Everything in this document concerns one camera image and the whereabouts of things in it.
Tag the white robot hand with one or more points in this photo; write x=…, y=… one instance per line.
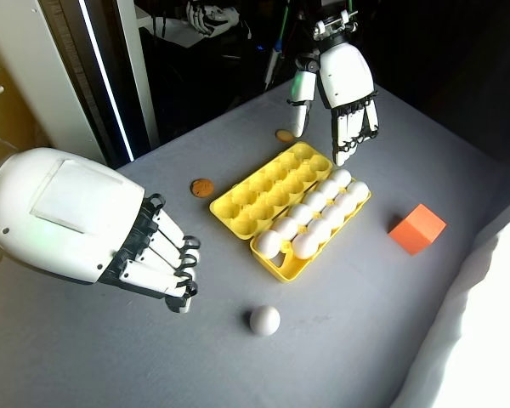
x=344, y=72
x=59, y=212

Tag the white egg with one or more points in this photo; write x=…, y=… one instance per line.
x=268, y=244
x=304, y=245
x=285, y=227
x=315, y=200
x=359, y=191
x=341, y=177
x=333, y=217
x=264, y=320
x=321, y=230
x=347, y=203
x=328, y=188
x=301, y=213

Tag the idle white robot hand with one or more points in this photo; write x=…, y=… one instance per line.
x=214, y=19

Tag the yellow egg carton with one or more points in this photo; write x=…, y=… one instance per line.
x=263, y=191

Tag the pale round cracker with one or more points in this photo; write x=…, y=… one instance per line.
x=285, y=135

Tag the brown round cookie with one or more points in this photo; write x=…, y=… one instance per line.
x=202, y=187

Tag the white cabinet panel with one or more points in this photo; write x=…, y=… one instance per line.
x=34, y=64

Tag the grey table cloth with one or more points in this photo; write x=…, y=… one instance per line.
x=110, y=361

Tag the orange cube block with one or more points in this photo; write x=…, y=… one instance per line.
x=418, y=229

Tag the white cloth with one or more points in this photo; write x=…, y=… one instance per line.
x=484, y=319

